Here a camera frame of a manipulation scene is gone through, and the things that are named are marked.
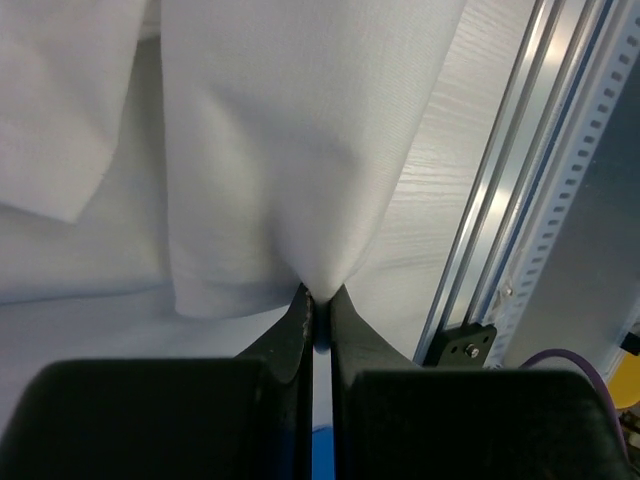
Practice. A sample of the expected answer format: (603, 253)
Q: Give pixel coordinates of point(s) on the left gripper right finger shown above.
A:
(394, 419)

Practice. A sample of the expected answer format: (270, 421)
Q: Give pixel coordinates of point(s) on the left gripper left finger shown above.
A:
(246, 417)

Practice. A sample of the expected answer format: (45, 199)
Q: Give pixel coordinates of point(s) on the white printed t shirt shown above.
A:
(233, 149)

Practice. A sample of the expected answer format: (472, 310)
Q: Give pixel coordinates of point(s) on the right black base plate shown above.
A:
(467, 346)

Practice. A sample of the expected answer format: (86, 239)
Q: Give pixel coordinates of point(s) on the aluminium mounting rail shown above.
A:
(551, 60)

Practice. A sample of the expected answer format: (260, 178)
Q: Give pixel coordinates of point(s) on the white slotted cable duct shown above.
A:
(569, 153)

